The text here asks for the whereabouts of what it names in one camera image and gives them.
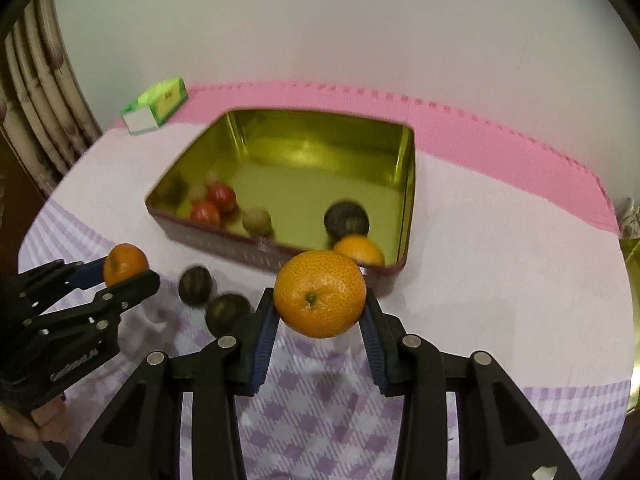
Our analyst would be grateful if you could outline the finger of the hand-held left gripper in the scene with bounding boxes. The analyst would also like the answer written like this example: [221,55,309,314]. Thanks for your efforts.
[20,259,108,306]
[35,270,161,331]

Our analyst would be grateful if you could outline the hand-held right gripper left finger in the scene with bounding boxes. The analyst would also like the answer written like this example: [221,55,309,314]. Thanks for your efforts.
[60,287,281,480]

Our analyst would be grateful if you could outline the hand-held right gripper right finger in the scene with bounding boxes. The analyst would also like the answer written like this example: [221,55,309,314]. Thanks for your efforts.
[359,287,583,480]

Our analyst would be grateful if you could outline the orange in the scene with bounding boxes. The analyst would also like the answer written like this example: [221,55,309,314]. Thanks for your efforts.
[332,234,386,267]
[103,243,150,287]
[274,251,367,339]

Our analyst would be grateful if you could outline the cherry tomato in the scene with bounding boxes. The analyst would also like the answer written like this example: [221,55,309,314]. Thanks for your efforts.
[190,201,222,225]
[208,183,237,212]

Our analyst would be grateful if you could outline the brown round fruit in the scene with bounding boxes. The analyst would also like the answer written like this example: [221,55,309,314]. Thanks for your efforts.
[242,208,273,236]

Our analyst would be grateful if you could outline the dark red tin box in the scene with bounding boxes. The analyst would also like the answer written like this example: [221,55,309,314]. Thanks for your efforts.
[145,108,417,277]

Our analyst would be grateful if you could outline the person's left hand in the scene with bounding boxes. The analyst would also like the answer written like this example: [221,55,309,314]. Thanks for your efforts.
[0,395,68,443]

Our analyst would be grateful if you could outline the dark avocado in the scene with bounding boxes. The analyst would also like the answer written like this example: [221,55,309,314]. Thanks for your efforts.
[178,266,215,307]
[323,201,371,241]
[205,293,253,338]

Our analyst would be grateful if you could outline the green tissue box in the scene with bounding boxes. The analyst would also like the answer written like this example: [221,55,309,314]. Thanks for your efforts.
[121,76,189,136]

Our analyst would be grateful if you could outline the bamboo furniture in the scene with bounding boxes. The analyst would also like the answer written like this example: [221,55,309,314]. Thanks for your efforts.
[0,0,103,201]

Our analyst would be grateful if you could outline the pink foam mat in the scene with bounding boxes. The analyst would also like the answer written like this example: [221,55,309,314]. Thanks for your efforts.
[117,80,621,236]

